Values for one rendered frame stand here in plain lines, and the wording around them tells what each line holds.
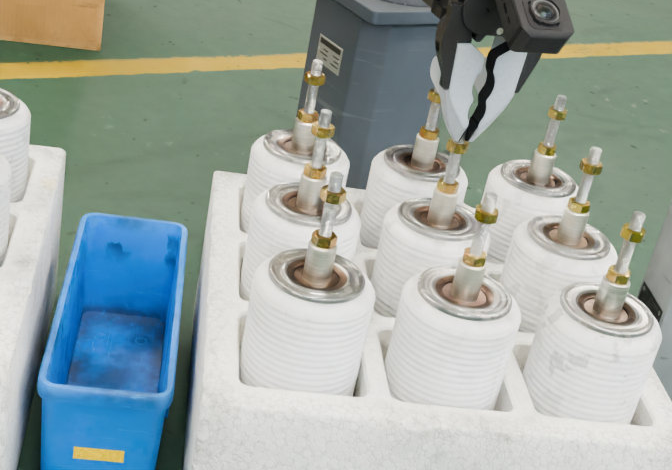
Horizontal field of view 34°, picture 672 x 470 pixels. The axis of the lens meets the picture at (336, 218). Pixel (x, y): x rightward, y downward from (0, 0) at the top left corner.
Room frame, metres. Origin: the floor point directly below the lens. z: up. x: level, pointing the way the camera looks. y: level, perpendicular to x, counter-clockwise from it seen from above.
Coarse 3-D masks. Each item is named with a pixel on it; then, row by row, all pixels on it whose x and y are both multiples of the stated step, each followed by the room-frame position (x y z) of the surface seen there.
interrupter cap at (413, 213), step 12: (408, 204) 0.89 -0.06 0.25; (420, 204) 0.90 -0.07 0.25; (456, 204) 0.91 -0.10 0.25; (408, 216) 0.87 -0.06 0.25; (420, 216) 0.88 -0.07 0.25; (456, 216) 0.89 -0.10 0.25; (468, 216) 0.89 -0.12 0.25; (420, 228) 0.85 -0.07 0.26; (432, 228) 0.85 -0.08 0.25; (444, 228) 0.86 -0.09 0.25; (456, 228) 0.86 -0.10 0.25; (468, 228) 0.87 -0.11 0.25; (444, 240) 0.84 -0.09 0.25; (456, 240) 0.84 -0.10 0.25
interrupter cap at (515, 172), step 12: (504, 168) 1.01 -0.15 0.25; (516, 168) 1.02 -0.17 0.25; (528, 168) 1.03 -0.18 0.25; (516, 180) 0.99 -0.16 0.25; (528, 180) 1.01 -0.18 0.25; (552, 180) 1.02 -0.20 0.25; (564, 180) 1.02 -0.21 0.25; (528, 192) 0.98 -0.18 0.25; (540, 192) 0.97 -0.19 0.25; (552, 192) 0.98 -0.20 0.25; (564, 192) 0.99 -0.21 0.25
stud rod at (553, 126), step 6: (558, 96) 1.01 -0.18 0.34; (564, 96) 1.01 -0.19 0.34; (558, 102) 1.01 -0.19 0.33; (564, 102) 1.01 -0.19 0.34; (558, 108) 1.01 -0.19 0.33; (552, 120) 1.01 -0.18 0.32; (558, 120) 1.01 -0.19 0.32; (552, 126) 1.01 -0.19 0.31; (558, 126) 1.01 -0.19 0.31; (552, 132) 1.01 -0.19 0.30; (546, 138) 1.01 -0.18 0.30; (552, 138) 1.01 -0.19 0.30; (546, 144) 1.01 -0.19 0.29; (552, 144) 1.01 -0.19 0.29
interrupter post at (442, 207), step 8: (440, 192) 0.87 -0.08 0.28; (456, 192) 0.88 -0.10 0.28; (432, 200) 0.87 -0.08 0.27; (440, 200) 0.87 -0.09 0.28; (448, 200) 0.87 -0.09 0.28; (456, 200) 0.87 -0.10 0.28; (432, 208) 0.87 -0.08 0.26; (440, 208) 0.87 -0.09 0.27; (448, 208) 0.87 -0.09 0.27; (432, 216) 0.87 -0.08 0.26; (440, 216) 0.87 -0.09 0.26; (448, 216) 0.87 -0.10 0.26; (440, 224) 0.87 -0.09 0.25; (448, 224) 0.87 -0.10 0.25
